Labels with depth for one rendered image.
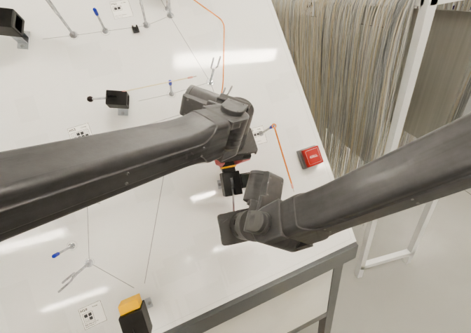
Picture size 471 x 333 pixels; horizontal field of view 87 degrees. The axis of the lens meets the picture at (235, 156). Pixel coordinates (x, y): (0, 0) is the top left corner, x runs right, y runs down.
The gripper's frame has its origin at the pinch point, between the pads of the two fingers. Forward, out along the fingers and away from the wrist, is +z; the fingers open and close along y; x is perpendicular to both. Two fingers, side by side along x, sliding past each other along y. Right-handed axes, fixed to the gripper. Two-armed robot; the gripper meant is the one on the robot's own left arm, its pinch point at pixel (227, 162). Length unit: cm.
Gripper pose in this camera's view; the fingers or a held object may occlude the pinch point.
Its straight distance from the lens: 60.9
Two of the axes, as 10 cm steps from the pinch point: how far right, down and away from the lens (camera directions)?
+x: 2.3, 8.5, -4.8
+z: -1.2, 5.1, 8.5
